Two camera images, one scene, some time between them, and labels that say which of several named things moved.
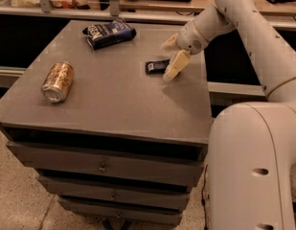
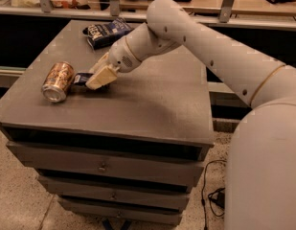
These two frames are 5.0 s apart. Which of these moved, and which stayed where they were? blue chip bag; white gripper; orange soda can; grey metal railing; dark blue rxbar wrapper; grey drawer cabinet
Moved: white gripper; dark blue rxbar wrapper
Stayed: orange soda can; grey drawer cabinet; grey metal railing; blue chip bag
